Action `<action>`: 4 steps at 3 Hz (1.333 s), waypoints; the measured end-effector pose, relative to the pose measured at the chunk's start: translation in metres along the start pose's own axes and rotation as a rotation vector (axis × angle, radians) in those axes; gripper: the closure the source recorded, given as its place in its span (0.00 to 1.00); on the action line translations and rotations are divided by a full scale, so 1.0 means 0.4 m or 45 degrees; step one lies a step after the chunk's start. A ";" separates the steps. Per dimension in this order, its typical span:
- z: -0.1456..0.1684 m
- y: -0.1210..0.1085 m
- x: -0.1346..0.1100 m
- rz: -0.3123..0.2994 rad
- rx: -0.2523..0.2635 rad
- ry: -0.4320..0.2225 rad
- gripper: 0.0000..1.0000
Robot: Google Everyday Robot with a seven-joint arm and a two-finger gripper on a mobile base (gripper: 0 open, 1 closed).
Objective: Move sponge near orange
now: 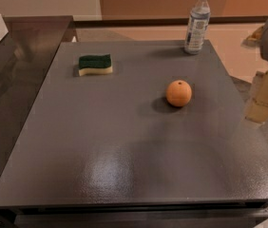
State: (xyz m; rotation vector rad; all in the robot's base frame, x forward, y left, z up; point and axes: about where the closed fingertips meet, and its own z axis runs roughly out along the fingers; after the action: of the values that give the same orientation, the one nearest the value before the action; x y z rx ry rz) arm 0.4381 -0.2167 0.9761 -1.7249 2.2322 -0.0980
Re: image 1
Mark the orange fruit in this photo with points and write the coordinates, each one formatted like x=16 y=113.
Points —
x=178 y=93

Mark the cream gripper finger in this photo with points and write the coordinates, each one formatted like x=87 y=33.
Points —
x=256 y=110

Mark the clear plastic water bottle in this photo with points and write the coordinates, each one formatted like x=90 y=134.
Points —
x=197 y=26

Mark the dark side table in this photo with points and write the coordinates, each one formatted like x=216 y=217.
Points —
x=26 y=53

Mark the green and yellow sponge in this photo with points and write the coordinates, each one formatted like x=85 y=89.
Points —
x=95 y=64

